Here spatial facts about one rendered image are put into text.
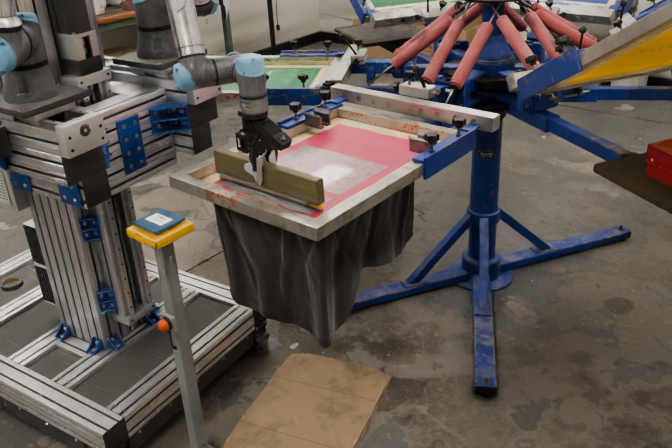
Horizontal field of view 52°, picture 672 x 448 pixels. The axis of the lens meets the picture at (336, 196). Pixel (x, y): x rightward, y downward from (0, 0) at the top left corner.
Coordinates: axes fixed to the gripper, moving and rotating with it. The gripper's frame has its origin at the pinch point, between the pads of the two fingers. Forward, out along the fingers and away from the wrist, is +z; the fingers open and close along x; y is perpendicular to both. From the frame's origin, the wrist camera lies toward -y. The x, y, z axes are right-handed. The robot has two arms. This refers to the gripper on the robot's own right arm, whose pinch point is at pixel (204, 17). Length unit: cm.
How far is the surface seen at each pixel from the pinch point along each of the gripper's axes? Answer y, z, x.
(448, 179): 69, 74, -266
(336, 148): 6, 35, -67
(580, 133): -52, 20, -127
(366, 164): -10, 37, -62
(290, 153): 16, 39, -56
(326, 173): -4, 41, -50
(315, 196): -19, 42, -27
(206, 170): 25, 45, -29
